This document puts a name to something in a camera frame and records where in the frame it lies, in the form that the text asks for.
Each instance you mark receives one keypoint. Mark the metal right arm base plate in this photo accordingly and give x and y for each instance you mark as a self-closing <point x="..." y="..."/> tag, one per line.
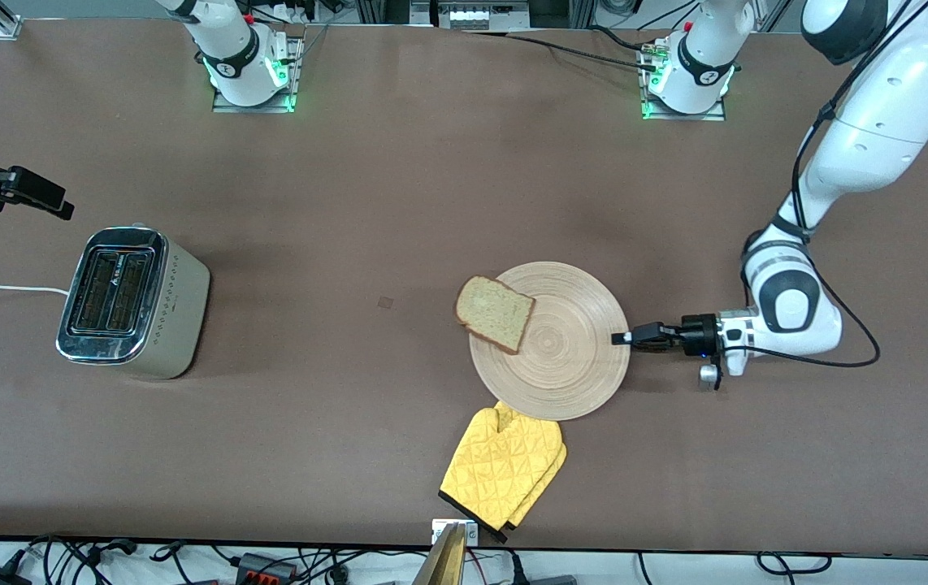
<point x="295" y="81"/>

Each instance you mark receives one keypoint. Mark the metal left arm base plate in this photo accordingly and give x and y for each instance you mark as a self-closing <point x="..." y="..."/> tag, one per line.
<point x="675" y="117"/>

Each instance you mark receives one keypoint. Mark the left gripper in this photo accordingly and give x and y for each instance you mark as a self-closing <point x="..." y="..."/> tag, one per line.
<point x="700" y="333"/>

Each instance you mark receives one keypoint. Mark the black and red connector box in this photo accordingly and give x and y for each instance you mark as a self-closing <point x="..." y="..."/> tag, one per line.
<point x="265" y="567"/>

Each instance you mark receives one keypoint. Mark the slice of brown bread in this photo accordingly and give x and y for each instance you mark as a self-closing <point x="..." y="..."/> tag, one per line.
<point x="496" y="313"/>

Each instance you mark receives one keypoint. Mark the white mount bracket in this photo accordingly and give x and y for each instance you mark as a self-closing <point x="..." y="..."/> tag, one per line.
<point x="472" y="532"/>

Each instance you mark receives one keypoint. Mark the chrome and beige toaster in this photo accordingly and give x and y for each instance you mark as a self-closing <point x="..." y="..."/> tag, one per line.
<point x="131" y="301"/>

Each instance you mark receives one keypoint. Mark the yellow quilted oven mitt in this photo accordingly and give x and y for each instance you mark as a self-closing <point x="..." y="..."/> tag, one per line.
<point x="555" y="463"/>
<point x="496" y="471"/>

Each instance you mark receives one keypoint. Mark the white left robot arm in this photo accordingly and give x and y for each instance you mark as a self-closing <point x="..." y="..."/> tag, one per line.
<point x="878" y="122"/>

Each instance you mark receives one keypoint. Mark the round wooden plate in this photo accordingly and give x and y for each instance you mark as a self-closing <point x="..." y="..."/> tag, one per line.
<point x="570" y="349"/>

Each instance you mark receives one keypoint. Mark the brass camera mount pole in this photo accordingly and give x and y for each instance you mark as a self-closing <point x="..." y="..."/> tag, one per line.
<point x="444" y="565"/>

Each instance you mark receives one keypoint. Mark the grey electrical box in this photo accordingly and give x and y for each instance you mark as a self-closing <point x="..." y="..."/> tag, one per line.
<point x="480" y="16"/>

